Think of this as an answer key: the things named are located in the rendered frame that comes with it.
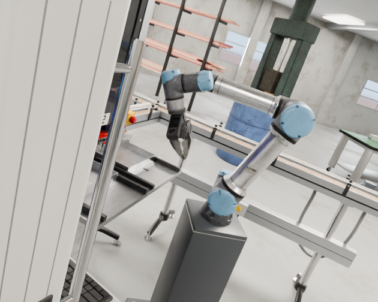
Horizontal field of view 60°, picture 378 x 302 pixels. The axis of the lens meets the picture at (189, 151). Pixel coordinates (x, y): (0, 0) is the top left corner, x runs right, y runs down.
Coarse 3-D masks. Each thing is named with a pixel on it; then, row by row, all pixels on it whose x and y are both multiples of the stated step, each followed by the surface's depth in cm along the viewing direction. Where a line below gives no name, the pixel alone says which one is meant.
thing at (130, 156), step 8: (120, 144) 171; (128, 144) 169; (96, 152) 146; (120, 152) 162; (128, 152) 166; (136, 152) 169; (144, 152) 167; (120, 160) 154; (128, 160) 157; (136, 160) 160; (144, 160) 154; (152, 160) 164; (128, 168) 142; (136, 168) 149
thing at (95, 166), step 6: (96, 162) 137; (96, 168) 137; (90, 174) 132; (96, 174) 134; (114, 174) 132; (90, 180) 128; (96, 180) 129; (114, 180) 134; (90, 186) 118; (90, 192) 120
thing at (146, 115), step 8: (136, 104) 224; (144, 104) 234; (152, 104) 225; (136, 112) 221; (144, 112) 227; (152, 112) 233; (136, 120) 213; (144, 120) 223; (152, 120) 236; (128, 128) 208
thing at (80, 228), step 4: (80, 224) 179; (80, 228) 180; (84, 228) 184; (76, 232) 178; (80, 232) 182; (76, 236) 180; (80, 236) 184; (76, 240) 182; (80, 240) 186; (76, 244) 184; (72, 248) 181; (76, 248) 186; (72, 252) 183; (76, 252) 188; (72, 256) 185; (76, 256) 190; (76, 260) 192
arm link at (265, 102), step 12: (216, 84) 132; (228, 84) 132; (240, 84) 132; (228, 96) 133; (240, 96) 131; (252, 96) 130; (264, 96) 130; (276, 96) 131; (264, 108) 131; (276, 108) 137
